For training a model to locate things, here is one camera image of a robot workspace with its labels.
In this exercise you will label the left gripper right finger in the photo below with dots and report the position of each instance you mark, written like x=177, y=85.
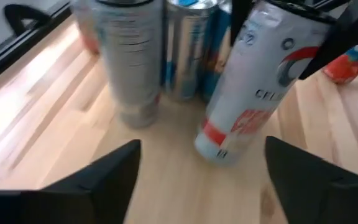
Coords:
x=322, y=199

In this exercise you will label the black aluminium table frame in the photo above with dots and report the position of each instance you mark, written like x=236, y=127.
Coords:
x=11, y=54

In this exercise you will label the white can with black lid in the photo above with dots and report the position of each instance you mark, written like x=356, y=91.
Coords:
x=253, y=77

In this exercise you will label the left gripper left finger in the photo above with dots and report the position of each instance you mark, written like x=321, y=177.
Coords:
x=73, y=202

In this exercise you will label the red can silver lid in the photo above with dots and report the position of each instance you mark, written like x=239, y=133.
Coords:
x=346, y=67

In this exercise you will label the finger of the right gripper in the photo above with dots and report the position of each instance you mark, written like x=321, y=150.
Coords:
x=239, y=15
x=353, y=28

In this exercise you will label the orange white can silver lid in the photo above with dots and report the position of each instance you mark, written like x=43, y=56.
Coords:
x=89, y=40

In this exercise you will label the black table clamp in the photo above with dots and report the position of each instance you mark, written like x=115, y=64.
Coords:
x=17, y=7

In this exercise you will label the silver blue energy drink can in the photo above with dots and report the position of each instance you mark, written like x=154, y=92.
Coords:
x=188, y=49
x=221, y=56

